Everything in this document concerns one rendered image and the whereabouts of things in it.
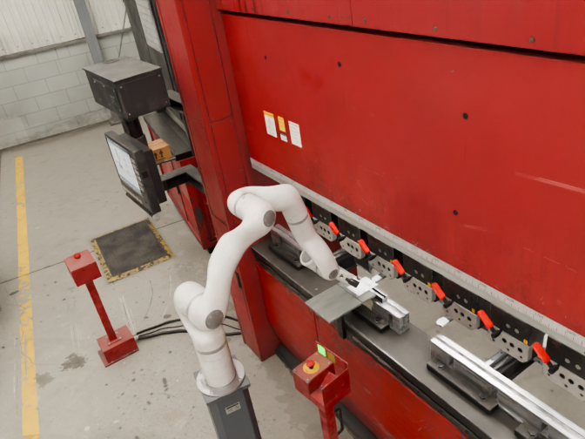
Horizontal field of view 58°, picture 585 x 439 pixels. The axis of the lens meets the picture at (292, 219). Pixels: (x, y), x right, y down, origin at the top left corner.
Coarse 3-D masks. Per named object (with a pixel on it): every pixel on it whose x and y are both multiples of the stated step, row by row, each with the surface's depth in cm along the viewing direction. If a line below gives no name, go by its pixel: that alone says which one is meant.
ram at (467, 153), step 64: (256, 64) 238; (320, 64) 197; (384, 64) 168; (448, 64) 147; (512, 64) 130; (576, 64) 117; (256, 128) 264; (320, 128) 214; (384, 128) 181; (448, 128) 156; (512, 128) 138; (576, 128) 123; (320, 192) 235; (384, 192) 196; (448, 192) 167; (512, 192) 146; (576, 192) 129; (448, 256) 179; (512, 256) 155; (576, 256) 137; (576, 320) 145
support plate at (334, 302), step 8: (328, 288) 243; (336, 288) 242; (320, 296) 239; (328, 296) 238; (336, 296) 238; (344, 296) 237; (352, 296) 236; (360, 296) 235; (368, 296) 234; (312, 304) 235; (320, 304) 235; (328, 304) 234; (336, 304) 233; (344, 304) 232; (352, 304) 232; (360, 304) 232; (320, 312) 230; (328, 312) 229; (336, 312) 229; (344, 312) 228; (328, 320) 225
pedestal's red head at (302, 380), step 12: (324, 360) 236; (336, 360) 230; (300, 372) 231; (324, 372) 232; (348, 372) 227; (300, 384) 232; (312, 384) 228; (324, 384) 232; (336, 384) 224; (348, 384) 230; (312, 396) 229; (324, 396) 221; (336, 396) 227; (324, 408) 224
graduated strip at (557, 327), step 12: (264, 168) 275; (288, 180) 257; (312, 192) 242; (336, 204) 228; (348, 216) 223; (372, 228) 212; (396, 240) 201; (420, 252) 191; (444, 264) 183; (456, 276) 180; (468, 276) 175; (480, 288) 172; (492, 288) 168; (504, 300) 165; (528, 312) 159; (552, 324) 153; (576, 336) 147
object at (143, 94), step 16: (96, 64) 282; (112, 64) 276; (128, 64) 271; (144, 64) 266; (96, 80) 270; (112, 80) 247; (128, 80) 249; (144, 80) 253; (160, 80) 258; (96, 96) 285; (112, 96) 257; (128, 96) 251; (144, 96) 256; (160, 96) 261; (128, 112) 254; (144, 112) 259; (128, 128) 297; (144, 144) 306
